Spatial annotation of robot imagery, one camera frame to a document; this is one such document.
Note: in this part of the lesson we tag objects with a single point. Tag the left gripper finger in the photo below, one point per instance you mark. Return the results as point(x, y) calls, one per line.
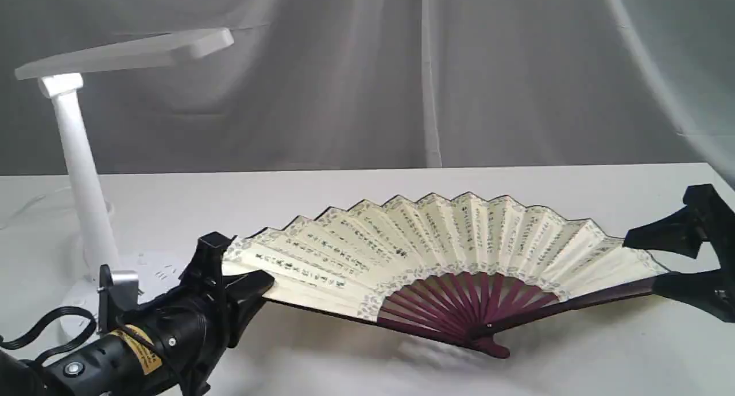
point(246, 288)
point(240, 315)

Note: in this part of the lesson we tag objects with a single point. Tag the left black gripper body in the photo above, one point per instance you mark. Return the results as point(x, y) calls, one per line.
point(201, 315)

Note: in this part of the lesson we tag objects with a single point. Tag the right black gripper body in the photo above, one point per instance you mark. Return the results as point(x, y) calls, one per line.
point(714, 220)

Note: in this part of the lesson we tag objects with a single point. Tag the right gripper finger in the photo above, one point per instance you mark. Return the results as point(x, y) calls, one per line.
point(711, 291)
point(682, 233)

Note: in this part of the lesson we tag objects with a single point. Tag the folding paper fan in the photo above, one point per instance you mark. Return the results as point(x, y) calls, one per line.
point(457, 270)

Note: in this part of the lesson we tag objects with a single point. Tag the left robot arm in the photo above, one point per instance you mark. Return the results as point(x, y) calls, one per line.
point(135, 358)

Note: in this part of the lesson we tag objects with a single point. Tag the white desk lamp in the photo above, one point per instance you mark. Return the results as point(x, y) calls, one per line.
point(144, 275)

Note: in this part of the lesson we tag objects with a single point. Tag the grey backdrop curtain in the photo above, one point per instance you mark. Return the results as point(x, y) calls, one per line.
point(383, 84)

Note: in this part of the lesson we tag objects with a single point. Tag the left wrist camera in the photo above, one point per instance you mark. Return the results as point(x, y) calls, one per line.
point(118, 294)

